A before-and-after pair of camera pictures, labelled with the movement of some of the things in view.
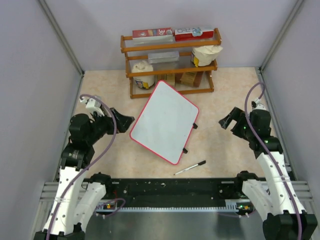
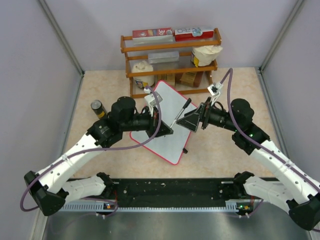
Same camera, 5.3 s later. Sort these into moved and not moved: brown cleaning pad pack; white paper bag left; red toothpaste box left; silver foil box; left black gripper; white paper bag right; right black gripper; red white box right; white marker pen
Moved: right black gripper; left black gripper; white marker pen
Not moved: red white box right; silver foil box; brown cleaning pad pack; white paper bag left; red toothpaste box left; white paper bag right
